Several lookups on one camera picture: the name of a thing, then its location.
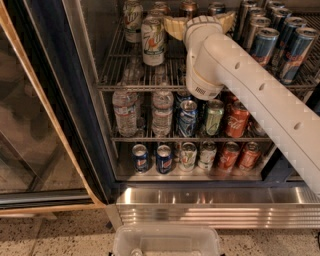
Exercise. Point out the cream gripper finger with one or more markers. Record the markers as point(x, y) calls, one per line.
point(174, 26)
point(226, 20)

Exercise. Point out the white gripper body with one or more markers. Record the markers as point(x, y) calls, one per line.
point(200, 23)

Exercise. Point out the lone blue redbull can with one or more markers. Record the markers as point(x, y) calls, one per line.
point(215, 8)

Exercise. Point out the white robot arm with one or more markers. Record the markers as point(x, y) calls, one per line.
point(215, 61)

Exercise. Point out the brown tall can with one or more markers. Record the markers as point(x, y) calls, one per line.
point(188, 9)

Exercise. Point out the middle 7up can behind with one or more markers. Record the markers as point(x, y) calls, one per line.
point(156, 14)

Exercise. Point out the back brown can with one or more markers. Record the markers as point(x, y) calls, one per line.
point(162, 6)

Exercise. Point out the front 7up tall can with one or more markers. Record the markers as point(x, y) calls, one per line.
point(152, 32)

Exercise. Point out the front redbull can left row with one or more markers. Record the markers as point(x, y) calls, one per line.
point(263, 45)

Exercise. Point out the back left 7up can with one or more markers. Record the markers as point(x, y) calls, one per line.
point(132, 18)

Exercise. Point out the green can middle shelf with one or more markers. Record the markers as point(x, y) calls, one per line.
point(214, 114)

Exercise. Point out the blue pepsi can middle shelf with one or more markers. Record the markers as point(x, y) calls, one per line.
point(187, 119)

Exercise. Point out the red coca cola can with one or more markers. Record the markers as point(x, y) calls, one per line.
point(236, 120)

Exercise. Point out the right 7up can bottom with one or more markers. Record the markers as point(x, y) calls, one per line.
point(208, 152)

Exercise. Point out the left 7up can bottom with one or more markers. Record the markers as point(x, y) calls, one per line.
point(187, 156)

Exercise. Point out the right pepsi can bottom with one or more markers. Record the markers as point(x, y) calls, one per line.
point(163, 159)

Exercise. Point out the pepsi can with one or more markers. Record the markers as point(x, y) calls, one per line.
point(163, 159)
point(140, 158)

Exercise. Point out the left coke can bottom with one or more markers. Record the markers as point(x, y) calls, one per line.
point(228, 156)

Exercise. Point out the coke can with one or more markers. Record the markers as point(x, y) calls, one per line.
point(249, 156)
point(228, 156)

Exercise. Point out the left pepsi can bottom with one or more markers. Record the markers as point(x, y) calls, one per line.
point(140, 158)

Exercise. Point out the right coke can bottom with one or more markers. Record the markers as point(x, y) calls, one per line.
point(249, 156)

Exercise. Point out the glass fridge door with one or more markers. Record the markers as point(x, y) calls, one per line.
point(52, 152)

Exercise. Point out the steel fridge base grille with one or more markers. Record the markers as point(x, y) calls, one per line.
point(220, 208)

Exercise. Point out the right water bottle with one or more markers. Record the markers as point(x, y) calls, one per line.
point(162, 110)

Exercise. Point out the water bottle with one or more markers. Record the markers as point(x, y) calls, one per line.
point(124, 106)
point(162, 110)

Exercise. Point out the left water bottle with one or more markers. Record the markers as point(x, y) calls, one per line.
point(124, 106)

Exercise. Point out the clear plastic bin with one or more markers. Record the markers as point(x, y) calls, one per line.
point(165, 240)

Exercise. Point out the top wire shelf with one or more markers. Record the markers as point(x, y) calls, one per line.
point(124, 65)

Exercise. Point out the wire shelf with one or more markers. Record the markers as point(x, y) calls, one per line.
point(146, 135)
point(124, 65)

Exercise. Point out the middle wire shelf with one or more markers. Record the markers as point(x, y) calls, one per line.
point(146, 135)

